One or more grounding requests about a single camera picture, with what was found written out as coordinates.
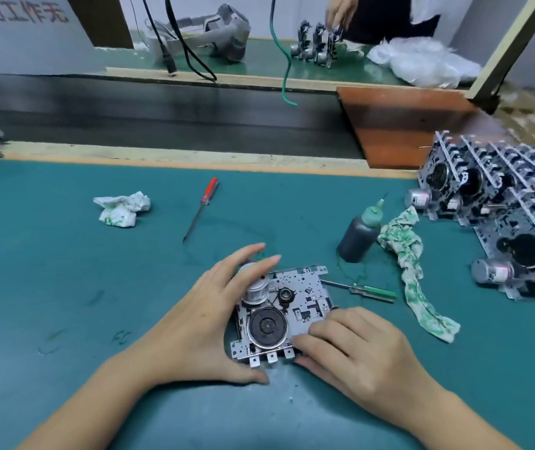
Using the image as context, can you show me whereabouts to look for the orange-brown board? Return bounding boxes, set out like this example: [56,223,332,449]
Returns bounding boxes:
[336,86,512,170]

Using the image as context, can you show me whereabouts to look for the brown post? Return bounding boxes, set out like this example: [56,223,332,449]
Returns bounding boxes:
[65,0,135,50]

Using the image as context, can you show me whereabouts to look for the red-handled screwdriver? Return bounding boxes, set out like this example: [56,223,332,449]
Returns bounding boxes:
[182,177,220,244]

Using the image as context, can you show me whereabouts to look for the pile of cassette mechanisms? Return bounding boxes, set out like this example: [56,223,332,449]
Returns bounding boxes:
[404,130,535,309]

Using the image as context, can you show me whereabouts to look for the white sign with red print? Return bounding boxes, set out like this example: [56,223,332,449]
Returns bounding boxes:
[0,0,109,76]

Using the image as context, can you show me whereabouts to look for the green table mat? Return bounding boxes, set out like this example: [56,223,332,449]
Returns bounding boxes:
[0,158,535,450]

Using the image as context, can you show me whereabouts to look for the black conveyor belt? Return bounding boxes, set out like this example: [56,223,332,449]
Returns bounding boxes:
[0,71,368,160]

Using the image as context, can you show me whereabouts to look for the green-handled screwdriver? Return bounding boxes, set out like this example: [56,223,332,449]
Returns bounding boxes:
[319,278,399,304]

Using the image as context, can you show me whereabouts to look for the person's left forearm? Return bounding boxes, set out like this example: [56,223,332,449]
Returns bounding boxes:
[14,347,156,450]

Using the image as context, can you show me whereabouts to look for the dark bottle with green nozzle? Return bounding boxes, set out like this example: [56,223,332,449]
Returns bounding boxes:
[336,194,389,264]

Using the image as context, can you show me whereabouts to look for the white plastic bag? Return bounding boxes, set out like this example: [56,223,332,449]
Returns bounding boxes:
[366,36,483,89]

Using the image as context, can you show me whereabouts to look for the black looped cable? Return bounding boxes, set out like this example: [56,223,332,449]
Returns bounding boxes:
[164,0,218,83]

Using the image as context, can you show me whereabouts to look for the small crumpled white-green cloth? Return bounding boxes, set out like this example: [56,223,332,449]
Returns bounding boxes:
[92,191,151,229]

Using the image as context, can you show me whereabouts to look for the person's left hand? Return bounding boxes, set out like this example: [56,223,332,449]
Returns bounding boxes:
[126,242,282,390]

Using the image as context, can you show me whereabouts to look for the black cable with plug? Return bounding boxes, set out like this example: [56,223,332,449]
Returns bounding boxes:
[141,0,178,76]

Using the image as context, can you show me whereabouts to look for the metal cassette deck unit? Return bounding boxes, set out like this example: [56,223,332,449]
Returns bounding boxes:
[229,264,339,369]

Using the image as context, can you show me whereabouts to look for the beige frame post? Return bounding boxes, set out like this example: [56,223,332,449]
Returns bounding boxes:
[464,0,535,103]

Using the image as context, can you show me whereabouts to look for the green cable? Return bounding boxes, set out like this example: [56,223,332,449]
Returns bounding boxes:
[269,0,299,107]

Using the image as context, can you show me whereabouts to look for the long white-green cloth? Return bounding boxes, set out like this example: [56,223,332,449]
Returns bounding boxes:
[377,205,462,344]

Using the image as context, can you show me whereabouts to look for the person's right forearm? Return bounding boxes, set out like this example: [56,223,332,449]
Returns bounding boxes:
[401,389,523,450]

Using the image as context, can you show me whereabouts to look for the person's right hand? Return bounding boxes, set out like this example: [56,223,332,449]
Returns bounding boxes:
[291,306,447,431]

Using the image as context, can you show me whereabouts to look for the grey headset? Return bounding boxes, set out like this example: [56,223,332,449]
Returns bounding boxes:
[148,3,252,62]

